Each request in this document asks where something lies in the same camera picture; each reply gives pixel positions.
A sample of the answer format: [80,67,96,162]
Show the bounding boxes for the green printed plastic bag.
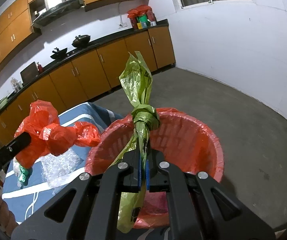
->
[112,51,160,233]

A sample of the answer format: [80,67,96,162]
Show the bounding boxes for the red lined trash basket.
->
[85,108,224,233]

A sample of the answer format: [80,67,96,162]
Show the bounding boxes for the lower wooden kitchen cabinets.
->
[0,24,176,145]

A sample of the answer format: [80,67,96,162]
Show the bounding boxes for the left hand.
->
[0,195,19,238]

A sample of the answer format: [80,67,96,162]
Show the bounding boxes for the green foil wrapper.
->
[17,165,33,188]

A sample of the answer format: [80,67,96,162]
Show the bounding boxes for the clear bubble wrap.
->
[13,149,84,189]

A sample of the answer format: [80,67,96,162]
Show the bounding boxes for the green bowl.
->
[0,97,8,110]

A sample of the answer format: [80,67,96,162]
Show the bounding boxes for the glass jar on counter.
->
[11,77,23,93]

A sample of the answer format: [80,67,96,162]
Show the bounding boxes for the dark cutting board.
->
[20,62,39,85]

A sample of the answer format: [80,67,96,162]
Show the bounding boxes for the red bottle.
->
[37,62,44,74]

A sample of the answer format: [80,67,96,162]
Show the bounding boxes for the black wok left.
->
[50,48,67,60]

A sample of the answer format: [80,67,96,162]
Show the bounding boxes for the upper wooden cabinets left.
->
[0,0,41,72]

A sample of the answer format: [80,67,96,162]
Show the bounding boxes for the black wok with lid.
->
[72,35,91,48]

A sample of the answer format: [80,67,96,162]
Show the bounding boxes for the range hood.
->
[32,0,84,29]

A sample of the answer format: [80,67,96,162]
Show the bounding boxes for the red bag on counter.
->
[127,5,157,30]

